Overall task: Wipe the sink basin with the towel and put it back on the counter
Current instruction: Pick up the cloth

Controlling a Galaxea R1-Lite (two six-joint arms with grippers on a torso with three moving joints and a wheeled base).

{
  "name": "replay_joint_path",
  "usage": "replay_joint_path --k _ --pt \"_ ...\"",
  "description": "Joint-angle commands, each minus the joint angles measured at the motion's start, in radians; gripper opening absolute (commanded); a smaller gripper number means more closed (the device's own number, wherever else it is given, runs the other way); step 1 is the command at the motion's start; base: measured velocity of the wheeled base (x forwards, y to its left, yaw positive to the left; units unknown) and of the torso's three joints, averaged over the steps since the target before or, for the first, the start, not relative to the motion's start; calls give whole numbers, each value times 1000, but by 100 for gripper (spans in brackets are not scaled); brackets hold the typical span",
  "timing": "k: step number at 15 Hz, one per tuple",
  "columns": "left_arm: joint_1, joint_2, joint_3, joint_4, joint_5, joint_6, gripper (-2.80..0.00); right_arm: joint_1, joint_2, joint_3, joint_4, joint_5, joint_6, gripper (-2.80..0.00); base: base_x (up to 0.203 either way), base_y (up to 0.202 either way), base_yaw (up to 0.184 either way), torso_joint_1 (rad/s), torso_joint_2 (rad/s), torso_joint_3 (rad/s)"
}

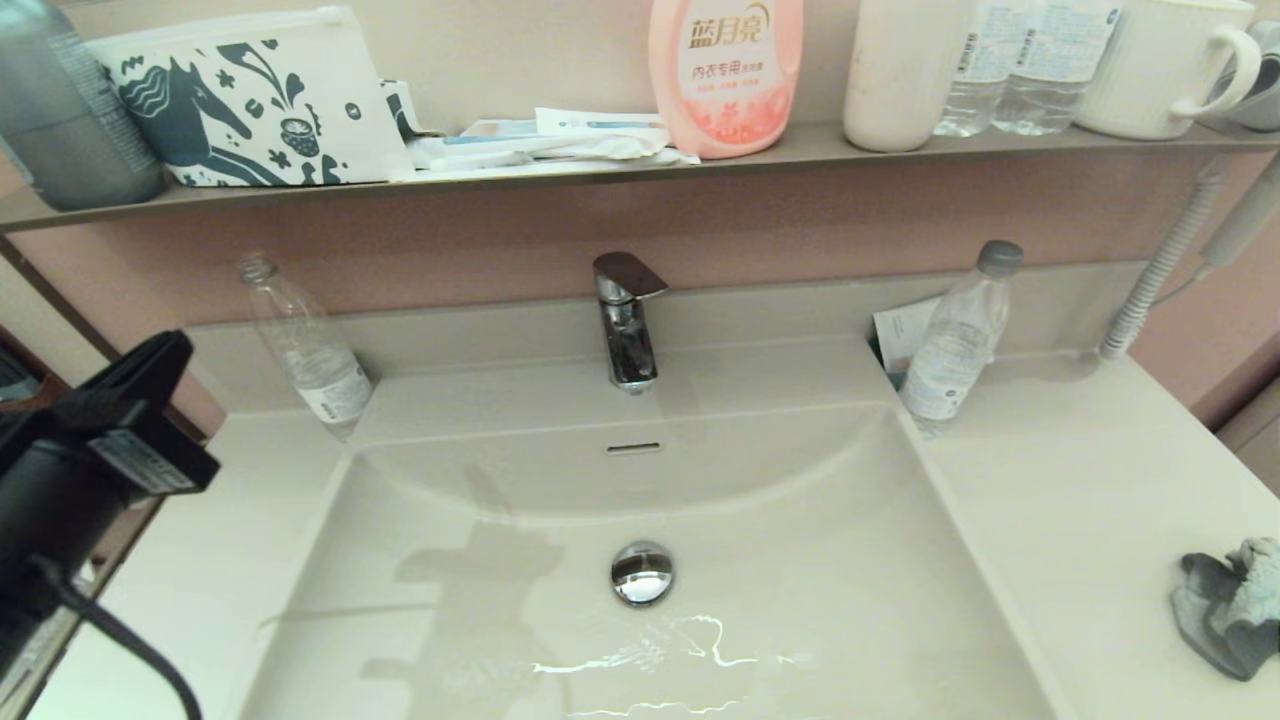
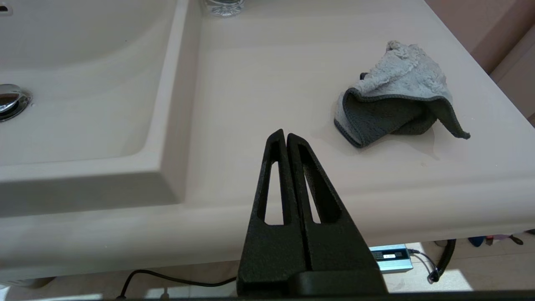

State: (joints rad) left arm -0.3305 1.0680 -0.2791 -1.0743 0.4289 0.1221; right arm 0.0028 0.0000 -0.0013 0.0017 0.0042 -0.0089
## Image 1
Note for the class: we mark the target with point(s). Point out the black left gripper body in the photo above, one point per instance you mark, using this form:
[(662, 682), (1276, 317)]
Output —
[(50, 520)]

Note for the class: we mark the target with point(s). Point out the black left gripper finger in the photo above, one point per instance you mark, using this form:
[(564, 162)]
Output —
[(140, 380)]

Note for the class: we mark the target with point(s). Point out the chrome faucet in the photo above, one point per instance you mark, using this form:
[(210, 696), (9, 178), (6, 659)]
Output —
[(630, 345)]

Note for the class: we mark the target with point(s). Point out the grey microfibre cloth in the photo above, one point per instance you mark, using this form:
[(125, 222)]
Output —
[(1215, 620)]

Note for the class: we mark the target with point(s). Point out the cream ceramic sink vanity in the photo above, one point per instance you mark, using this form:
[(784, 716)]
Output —
[(800, 560)]

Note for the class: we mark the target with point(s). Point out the clear bottle without cap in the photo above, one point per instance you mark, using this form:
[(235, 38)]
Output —
[(318, 370)]

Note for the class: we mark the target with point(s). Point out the dark grey plastic bottle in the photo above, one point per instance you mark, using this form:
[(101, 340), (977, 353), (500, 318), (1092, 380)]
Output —
[(70, 130)]

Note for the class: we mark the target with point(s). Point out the white pouch with horse print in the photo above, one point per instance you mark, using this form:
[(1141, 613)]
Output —
[(325, 108)]

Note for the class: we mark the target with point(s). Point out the small printed white pouch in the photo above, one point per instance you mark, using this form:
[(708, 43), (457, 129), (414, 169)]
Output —
[(402, 106)]

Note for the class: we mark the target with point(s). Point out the white packet with blue stripe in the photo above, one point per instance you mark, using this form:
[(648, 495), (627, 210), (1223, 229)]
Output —
[(600, 122), (498, 133)]

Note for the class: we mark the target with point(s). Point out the white plastic wrapped sachet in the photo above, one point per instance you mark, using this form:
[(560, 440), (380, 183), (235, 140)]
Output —
[(560, 150)]

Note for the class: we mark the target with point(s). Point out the chrome drain stopper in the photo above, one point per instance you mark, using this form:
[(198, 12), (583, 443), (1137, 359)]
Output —
[(642, 575)]

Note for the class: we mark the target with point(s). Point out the pink laundry detergent bottle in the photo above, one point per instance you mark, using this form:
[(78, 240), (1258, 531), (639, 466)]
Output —
[(725, 90)]

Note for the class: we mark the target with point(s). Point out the white paper card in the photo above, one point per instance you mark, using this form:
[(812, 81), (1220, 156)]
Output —
[(900, 333)]

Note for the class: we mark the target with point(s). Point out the clear bottle grey cap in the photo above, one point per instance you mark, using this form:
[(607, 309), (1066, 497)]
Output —
[(952, 358)]

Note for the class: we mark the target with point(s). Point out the white ribbed tumbler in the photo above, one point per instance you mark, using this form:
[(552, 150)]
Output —
[(900, 80)]

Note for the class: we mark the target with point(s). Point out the clear water bottle white label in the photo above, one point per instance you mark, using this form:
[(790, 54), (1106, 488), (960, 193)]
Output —
[(977, 70), (1062, 70)]

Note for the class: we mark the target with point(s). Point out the white ribbed mug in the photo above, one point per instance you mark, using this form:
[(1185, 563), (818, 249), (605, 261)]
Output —
[(1142, 70)]

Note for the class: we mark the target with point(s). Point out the grey white hair dryer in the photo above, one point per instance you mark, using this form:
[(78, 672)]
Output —
[(1262, 92)]

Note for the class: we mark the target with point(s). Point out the beige wall shelf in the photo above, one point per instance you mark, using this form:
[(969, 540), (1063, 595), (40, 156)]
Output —
[(800, 146)]

